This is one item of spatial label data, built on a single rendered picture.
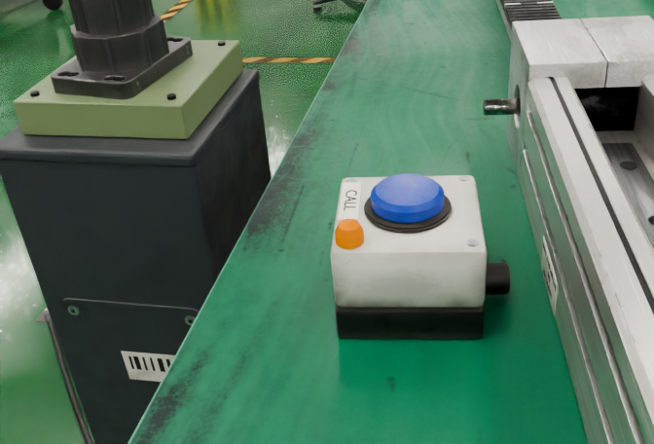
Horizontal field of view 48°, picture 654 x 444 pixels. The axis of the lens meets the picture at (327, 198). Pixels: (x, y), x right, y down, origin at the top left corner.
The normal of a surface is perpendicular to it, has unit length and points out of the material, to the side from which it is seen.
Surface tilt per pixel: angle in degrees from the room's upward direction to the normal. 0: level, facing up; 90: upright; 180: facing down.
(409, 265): 90
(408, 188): 3
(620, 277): 0
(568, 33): 0
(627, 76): 90
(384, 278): 90
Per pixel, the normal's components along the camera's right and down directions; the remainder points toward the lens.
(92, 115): -0.21, 0.52
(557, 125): -0.07, -0.85
